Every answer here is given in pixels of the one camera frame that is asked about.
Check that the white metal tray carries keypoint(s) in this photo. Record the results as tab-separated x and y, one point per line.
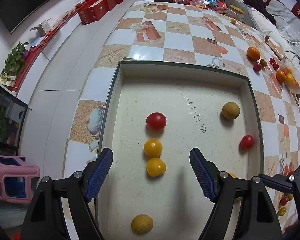
140	100

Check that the long wooden stick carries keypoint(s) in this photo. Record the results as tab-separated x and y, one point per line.
273	47

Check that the green potted plant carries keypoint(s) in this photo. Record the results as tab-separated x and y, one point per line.
15	60

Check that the small orange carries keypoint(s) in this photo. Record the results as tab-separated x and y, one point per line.
253	53

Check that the red cherry tomato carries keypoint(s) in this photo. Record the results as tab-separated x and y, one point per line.
275	65
156	121
247	141
257	65
272	60
284	201

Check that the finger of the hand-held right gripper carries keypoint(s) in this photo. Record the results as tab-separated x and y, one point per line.
275	181

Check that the clear glass bowl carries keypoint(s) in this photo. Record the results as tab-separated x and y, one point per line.
295	85

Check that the grey striped sofa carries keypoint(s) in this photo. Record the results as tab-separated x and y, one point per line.
285	22

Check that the round orange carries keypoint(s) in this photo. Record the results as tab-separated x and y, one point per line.
291	81

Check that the yellow lidded container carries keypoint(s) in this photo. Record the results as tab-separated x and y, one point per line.
236	12

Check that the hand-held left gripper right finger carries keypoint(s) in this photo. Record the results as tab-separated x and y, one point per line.
202	175

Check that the brown round longan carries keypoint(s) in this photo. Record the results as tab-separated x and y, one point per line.
142	223
230	110

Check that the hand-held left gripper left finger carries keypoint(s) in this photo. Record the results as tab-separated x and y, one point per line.
100	173

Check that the greenish yellow cherry tomato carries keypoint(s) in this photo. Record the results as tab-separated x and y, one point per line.
264	62

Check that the pink plastic stool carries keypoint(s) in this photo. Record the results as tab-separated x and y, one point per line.
13	177

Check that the small open white carton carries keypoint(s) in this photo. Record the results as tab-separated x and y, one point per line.
42	28

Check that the orange cherry tomato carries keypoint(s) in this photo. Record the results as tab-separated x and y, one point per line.
288	70

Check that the dark glass cabinet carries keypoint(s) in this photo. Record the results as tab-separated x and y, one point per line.
5	120

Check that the black television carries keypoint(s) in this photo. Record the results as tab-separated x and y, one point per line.
27	2

